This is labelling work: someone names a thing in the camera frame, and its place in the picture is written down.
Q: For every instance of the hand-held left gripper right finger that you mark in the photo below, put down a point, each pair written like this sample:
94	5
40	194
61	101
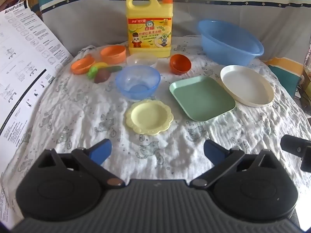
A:
213	150

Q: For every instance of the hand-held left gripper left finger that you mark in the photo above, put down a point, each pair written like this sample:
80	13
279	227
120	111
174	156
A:
100	150

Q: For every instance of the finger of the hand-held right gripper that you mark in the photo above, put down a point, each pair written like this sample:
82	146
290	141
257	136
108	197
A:
294	144

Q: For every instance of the green square plate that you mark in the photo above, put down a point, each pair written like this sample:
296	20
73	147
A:
201	99

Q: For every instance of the yellow scalloped plate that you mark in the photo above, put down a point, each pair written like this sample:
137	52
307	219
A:
148	117

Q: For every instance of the white round plate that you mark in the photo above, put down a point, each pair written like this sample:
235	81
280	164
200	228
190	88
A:
245	85

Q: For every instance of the translucent blue bowl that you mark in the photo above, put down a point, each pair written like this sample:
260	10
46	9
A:
136	82

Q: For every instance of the dark orange bowl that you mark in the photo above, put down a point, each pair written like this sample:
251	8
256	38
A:
179	65

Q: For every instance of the clear plastic bowl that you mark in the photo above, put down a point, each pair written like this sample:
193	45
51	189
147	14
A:
142	59

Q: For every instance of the white cat-printed blanket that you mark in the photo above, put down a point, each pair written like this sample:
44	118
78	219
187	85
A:
73	116

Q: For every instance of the teal yellow striped cloth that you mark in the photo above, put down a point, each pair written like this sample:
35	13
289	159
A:
286	75

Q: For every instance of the brown toy fruit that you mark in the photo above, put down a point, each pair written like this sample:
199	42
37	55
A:
102	77

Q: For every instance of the green toy vegetable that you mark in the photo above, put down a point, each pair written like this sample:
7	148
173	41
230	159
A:
92	73

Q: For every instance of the dark green toy cucumber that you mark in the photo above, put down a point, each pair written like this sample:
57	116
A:
115	69

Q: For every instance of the yellow toy banana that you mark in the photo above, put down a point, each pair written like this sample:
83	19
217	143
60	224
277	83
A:
100	65

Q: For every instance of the shallow light orange dish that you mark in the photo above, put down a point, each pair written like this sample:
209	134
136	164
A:
81	66

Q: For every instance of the tall light orange cup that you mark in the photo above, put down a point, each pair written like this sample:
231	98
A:
114	55

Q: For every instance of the large blue plastic basin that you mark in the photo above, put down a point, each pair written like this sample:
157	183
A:
228	48

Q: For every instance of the white instruction sheet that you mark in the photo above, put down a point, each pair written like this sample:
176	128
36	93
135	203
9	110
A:
24	65

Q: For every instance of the yellow detergent bottle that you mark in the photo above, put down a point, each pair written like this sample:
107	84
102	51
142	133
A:
148	29

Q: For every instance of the teal grey star-trimmed cloth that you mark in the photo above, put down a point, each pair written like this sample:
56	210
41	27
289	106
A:
218	9

